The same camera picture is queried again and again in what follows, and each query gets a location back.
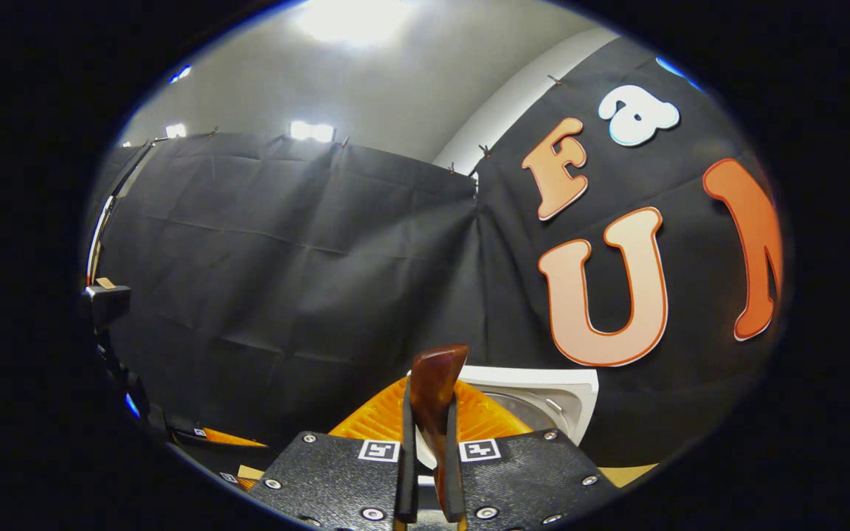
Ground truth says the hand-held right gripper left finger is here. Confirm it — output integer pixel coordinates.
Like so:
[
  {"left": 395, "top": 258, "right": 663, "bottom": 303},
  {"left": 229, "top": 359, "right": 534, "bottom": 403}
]
[{"left": 248, "top": 376, "right": 420, "bottom": 531}]

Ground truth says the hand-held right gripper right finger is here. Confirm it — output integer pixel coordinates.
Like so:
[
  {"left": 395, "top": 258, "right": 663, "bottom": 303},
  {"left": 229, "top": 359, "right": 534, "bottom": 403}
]
[{"left": 443, "top": 380, "right": 621, "bottom": 528}]

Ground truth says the white rice cooker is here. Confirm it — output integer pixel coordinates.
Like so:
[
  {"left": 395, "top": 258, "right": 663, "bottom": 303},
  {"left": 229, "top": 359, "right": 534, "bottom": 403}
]
[{"left": 407, "top": 365, "right": 600, "bottom": 484}]

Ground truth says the brown wooden spoon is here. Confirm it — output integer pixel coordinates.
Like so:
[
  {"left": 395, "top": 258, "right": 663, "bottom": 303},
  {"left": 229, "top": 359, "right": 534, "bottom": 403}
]
[{"left": 409, "top": 344, "right": 470, "bottom": 517}]

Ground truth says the black backdrop cloth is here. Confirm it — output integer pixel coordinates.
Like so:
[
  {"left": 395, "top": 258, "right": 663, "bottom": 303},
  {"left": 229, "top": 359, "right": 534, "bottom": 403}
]
[{"left": 89, "top": 37, "right": 787, "bottom": 473}]

